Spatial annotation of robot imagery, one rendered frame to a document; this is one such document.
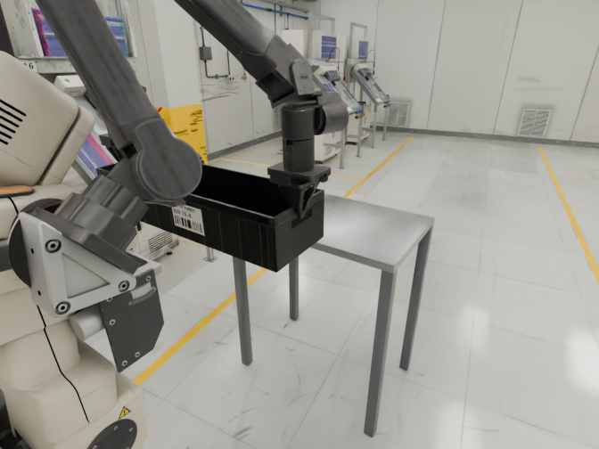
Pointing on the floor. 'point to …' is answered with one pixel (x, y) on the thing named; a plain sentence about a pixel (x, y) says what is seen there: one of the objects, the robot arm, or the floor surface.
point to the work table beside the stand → (353, 248)
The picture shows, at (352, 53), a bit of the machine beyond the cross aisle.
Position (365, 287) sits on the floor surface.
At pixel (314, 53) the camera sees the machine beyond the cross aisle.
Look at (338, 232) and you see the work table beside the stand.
